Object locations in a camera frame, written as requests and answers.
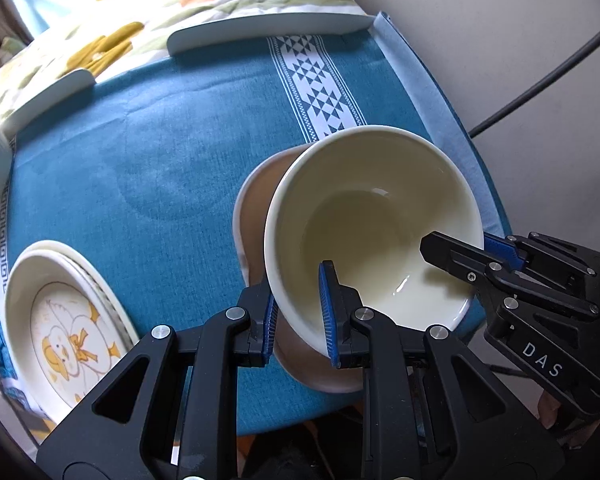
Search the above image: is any person's right hand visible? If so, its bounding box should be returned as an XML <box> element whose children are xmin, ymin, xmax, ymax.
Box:
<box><xmin>538</xmin><ymin>391</ymin><xmax>600</xmax><ymax>448</ymax></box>

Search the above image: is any blue patterned tablecloth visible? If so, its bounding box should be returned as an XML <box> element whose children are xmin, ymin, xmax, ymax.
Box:
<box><xmin>0</xmin><ymin>12</ymin><xmax>512</xmax><ymax>438</ymax></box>

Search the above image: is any floral striped duvet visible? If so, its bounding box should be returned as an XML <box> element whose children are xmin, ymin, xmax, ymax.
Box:
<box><xmin>0</xmin><ymin>0</ymin><xmax>366</xmax><ymax>122</ymax></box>

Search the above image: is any duck pattern deep plate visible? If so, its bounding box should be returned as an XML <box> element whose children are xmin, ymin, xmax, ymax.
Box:
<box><xmin>1</xmin><ymin>249</ymin><xmax>133</xmax><ymax>424</ymax></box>

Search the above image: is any black curved stand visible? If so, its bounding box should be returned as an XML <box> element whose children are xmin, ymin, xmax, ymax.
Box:
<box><xmin>468</xmin><ymin>31</ymin><xmax>600</xmax><ymax>139</ymax></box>

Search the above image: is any pink square dish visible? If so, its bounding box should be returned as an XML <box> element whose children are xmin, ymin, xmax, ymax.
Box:
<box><xmin>232</xmin><ymin>144</ymin><xmax>363</xmax><ymax>394</ymax></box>

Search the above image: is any plain white plate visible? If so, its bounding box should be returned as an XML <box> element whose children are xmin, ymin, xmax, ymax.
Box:
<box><xmin>23</xmin><ymin>240</ymin><xmax>140</xmax><ymax>347</ymax></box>

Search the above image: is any cream round bowl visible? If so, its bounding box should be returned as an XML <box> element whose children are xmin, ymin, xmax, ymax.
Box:
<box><xmin>266</xmin><ymin>126</ymin><xmax>483</xmax><ymax>354</ymax></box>

